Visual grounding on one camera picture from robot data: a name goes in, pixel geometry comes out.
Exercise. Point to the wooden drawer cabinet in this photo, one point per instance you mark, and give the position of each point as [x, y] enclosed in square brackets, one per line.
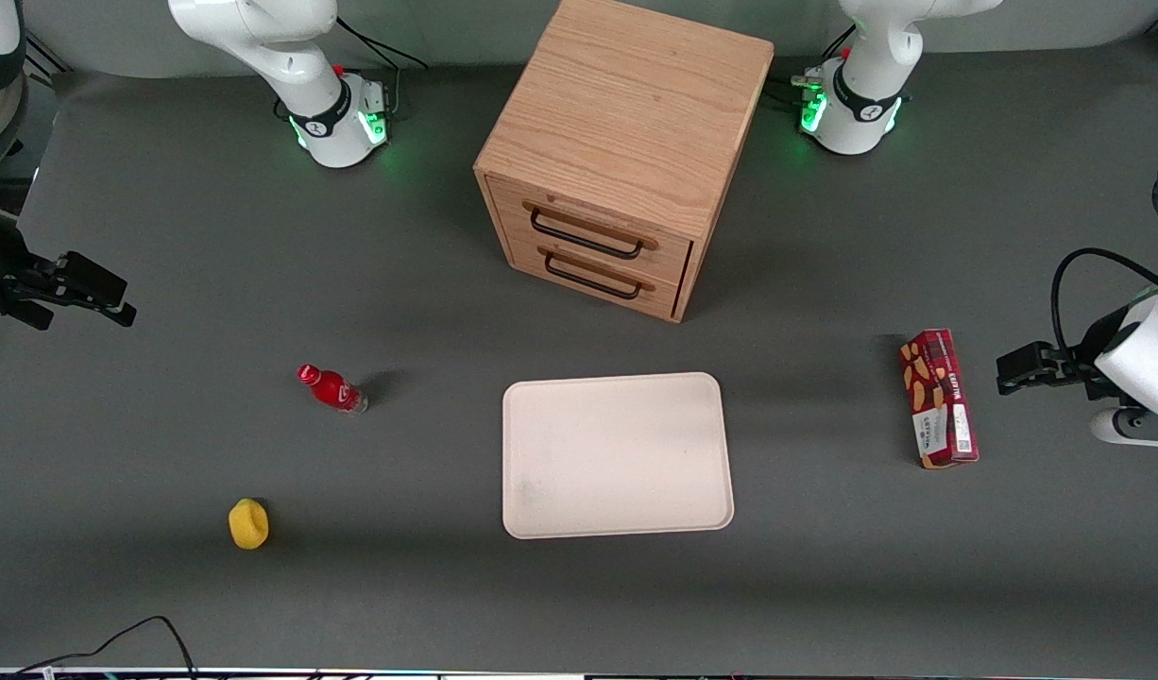
[626, 104]

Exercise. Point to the small red bottle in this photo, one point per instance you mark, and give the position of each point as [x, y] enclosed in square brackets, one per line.
[333, 388]

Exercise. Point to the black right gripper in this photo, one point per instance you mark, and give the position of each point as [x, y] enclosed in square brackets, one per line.
[3, 272]

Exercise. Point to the grey table mat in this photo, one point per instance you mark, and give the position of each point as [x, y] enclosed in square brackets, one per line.
[258, 236]

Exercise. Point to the cream plastic tray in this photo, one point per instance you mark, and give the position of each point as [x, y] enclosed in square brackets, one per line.
[617, 458]

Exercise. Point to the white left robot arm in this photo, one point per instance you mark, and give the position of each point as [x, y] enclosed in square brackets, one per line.
[862, 90]

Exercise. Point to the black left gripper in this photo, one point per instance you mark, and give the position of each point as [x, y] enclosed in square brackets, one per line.
[1076, 367]

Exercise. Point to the red cookie box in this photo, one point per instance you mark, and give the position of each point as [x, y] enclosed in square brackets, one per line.
[938, 397]

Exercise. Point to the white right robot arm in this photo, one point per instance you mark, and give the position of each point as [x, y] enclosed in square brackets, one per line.
[305, 66]

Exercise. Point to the yellow sponge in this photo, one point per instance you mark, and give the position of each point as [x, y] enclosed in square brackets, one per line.
[248, 525]

